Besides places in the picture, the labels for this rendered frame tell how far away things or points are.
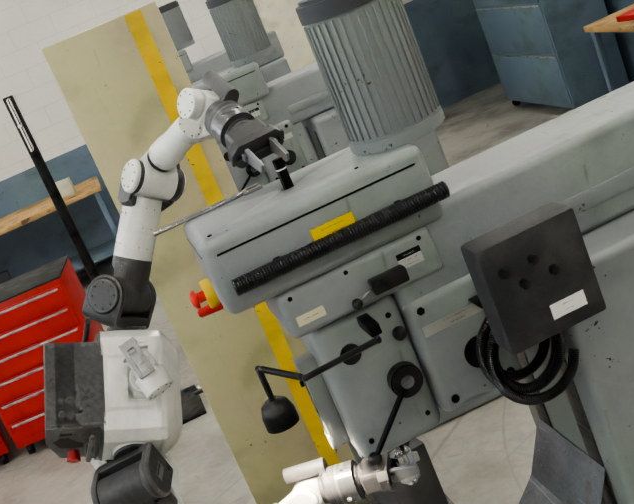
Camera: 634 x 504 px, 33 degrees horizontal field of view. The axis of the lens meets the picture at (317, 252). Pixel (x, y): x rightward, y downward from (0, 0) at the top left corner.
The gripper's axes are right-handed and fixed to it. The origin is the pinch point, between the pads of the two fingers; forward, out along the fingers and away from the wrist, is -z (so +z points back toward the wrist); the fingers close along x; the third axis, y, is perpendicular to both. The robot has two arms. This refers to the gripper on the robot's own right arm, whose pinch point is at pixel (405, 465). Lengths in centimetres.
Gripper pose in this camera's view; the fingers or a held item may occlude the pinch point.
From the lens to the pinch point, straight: 236.6
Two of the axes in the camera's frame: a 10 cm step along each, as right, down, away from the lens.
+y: 3.7, 8.9, 2.8
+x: 1.0, -3.4, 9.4
